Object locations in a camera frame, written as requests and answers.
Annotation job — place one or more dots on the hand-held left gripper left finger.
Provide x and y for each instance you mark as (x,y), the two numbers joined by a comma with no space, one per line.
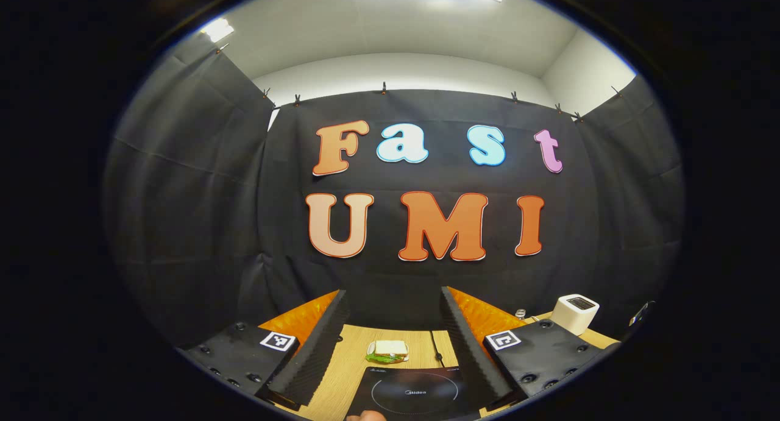
(317,354)

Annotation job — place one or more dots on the black backdrop cloth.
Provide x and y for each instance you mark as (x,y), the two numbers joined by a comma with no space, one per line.
(183,226)

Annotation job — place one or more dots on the white toaster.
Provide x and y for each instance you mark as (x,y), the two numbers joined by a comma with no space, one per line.
(576,314)

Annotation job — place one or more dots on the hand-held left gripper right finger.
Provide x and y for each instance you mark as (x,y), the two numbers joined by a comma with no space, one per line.
(472,354)

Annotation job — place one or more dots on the small white plate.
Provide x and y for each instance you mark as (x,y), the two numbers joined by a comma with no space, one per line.
(384,361)

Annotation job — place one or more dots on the black induction cooktop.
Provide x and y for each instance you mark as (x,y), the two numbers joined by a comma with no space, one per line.
(414,403)

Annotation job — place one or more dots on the sandwich with lettuce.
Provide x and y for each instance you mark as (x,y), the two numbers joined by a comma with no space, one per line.
(390,348)

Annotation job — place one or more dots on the row of black cloth clips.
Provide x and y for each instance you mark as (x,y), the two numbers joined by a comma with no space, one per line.
(384,88)

